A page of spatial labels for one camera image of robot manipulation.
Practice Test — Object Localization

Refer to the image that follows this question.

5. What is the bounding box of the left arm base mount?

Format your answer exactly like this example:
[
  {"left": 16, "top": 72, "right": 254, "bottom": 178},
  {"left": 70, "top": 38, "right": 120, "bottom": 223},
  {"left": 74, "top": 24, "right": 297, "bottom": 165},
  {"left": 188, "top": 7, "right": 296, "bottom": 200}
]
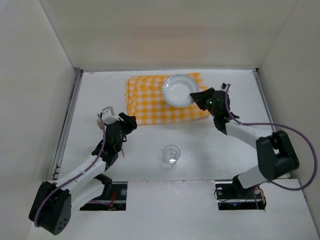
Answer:
[{"left": 80, "top": 174, "right": 128, "bottom": 211}]

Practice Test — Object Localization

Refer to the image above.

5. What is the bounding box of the yellow white checkered cloth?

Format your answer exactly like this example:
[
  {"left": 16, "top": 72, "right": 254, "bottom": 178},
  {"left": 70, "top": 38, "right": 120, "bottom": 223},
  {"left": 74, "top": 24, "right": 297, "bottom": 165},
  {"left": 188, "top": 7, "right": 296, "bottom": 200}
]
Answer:
[{"left": 124, "top": 75, "right": 209, "bottom": 126}]

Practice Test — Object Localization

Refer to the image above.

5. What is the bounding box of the clear plastic cup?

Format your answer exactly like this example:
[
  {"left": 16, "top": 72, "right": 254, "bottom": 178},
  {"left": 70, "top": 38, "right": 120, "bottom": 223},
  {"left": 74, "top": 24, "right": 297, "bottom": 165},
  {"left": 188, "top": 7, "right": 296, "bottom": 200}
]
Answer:
[{"left": 162, "top": 144, "right": 181, "bottom": 171}]

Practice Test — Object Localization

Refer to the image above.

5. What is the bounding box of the white paper plate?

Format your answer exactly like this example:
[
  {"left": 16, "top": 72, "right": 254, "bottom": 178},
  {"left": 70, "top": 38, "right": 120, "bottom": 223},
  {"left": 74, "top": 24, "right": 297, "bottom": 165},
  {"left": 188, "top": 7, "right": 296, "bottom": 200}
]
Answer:
[{"left": 161, "top": 74, "right": 199, "bottom": 108}]

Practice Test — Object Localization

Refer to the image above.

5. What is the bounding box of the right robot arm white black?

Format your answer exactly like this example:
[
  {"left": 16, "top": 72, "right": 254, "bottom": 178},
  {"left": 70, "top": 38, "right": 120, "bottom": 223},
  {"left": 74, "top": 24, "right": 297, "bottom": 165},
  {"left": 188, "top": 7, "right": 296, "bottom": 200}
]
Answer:
[{"left": 190, "top": 88, "right": 300, "bottom": 198}]

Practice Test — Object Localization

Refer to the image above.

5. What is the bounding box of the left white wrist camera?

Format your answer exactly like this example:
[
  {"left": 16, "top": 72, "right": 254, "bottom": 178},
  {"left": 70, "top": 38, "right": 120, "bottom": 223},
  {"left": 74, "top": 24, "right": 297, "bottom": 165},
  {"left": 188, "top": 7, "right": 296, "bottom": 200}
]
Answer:
[{"left": 100, "top": 106, "right": 118, "bottom": 125}]

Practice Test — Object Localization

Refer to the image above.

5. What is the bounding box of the copper fork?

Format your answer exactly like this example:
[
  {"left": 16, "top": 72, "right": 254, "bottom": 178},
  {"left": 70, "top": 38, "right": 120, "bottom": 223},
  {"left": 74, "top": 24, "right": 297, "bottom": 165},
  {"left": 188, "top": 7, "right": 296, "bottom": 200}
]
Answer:
[{"left": 96, "top": 119, "right": 103, "bottom": 130}]

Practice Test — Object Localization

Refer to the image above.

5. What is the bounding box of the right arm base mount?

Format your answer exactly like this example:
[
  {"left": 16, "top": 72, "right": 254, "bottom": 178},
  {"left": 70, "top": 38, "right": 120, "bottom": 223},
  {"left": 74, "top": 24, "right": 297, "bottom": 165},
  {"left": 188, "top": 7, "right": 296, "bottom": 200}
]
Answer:
[{"left": 213, "top": 181, "right": 267, "bottom": 211}]

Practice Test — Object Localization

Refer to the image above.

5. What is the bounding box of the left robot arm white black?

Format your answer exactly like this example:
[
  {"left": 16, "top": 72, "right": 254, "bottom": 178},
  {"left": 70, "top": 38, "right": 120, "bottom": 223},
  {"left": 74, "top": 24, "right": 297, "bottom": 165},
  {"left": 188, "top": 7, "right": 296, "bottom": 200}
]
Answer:
[{"left": 28, "top": 112, "right": 137, "bottom": 236}]

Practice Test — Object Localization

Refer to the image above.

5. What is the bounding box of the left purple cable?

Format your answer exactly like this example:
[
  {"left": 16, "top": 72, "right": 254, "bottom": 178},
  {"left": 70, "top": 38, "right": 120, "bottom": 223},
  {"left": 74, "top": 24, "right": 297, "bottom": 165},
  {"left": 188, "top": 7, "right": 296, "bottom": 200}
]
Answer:
[{"left": 33, "top": 113, "right": 113, "bottom": 228}]

